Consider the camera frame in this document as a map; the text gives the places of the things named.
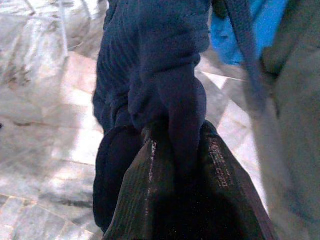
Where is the bright blue garment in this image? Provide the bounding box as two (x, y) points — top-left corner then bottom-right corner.
(210, 0), (289, 65)

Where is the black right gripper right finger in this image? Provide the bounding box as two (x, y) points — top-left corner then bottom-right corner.
(189, 121), (279, 240)

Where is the grey green garment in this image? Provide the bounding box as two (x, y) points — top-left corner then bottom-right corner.
(248, 0), (320, 240)

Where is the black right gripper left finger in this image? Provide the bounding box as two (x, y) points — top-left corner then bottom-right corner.
(103, 129), (176, 240)

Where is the dark navy garment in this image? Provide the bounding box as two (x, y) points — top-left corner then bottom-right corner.
(91, 0), (270, 234)

